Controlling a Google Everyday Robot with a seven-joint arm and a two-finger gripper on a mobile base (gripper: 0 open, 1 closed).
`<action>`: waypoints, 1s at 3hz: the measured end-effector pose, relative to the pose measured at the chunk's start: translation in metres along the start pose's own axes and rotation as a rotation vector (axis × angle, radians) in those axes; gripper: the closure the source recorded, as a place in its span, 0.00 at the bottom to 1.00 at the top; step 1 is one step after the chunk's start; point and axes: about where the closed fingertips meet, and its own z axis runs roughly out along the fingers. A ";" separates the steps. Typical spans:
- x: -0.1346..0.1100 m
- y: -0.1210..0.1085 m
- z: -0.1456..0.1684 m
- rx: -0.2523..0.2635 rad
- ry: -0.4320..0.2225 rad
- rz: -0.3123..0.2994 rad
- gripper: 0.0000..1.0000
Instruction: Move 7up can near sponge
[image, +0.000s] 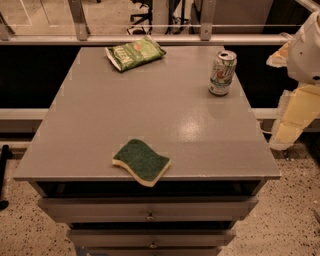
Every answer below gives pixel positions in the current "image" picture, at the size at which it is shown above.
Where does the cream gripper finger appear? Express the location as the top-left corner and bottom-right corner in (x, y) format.
(269, 84), (320, 150)
(266, 42), (290, 68)

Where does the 7up soda can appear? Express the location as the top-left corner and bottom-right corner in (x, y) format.
(208, 50), (237, 96)

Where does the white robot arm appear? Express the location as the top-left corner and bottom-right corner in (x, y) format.
(266, 11), (320, 150)

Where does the green and yellow sponge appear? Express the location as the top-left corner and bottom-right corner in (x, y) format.
(112, 139), (171, 187)

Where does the metal railing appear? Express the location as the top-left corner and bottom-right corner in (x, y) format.
(0, 0), (320, 46)

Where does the top grey drawer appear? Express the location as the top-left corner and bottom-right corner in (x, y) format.
(38, 196), (258, 223)

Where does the grey drawer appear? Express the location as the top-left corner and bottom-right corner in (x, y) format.
(68, 229), (235, 248)
(38, 196), (258, 223)

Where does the black office chair base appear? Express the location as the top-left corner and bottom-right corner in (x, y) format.
(127, 0), (153, 35)

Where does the green chip bag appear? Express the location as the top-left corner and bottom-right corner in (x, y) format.
(105, 36), (166, 72)

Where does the metal drawer knob upper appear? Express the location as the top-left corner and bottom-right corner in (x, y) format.
(145, 212), (155, 222)

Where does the metal drawer knob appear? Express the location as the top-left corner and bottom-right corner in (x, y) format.
(149, 241), (158, 249)
(145, 212), (155, 222)

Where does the metal drawer knob lower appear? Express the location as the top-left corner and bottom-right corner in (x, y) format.
(149, 241), (158, 249)

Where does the black stand left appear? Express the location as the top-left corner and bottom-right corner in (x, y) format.
(0, 145), (13, 211)

